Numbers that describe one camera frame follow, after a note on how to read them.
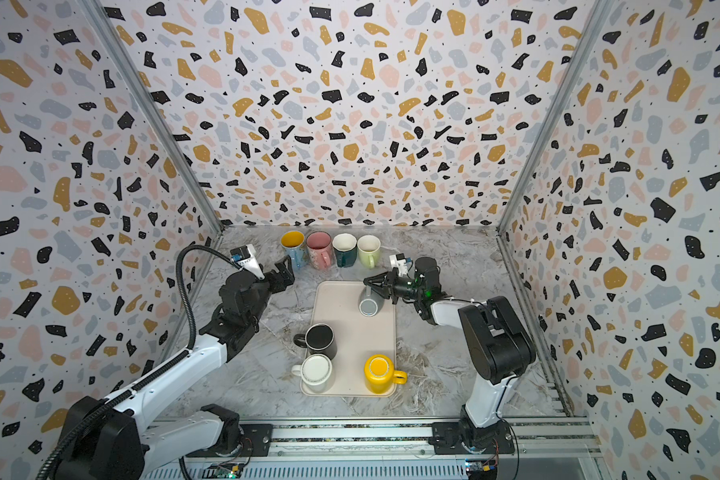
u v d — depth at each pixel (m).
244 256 0.67
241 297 0.59
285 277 0.73
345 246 1.06
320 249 1.01
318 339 0.82
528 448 0.74
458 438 0.74
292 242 1.06
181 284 0.55
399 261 0.88
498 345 0.50
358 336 0.93
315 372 0.78
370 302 0.82
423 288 0.75
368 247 1.06
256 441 0.73
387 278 0.83
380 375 0.76
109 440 0.42
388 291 0.81
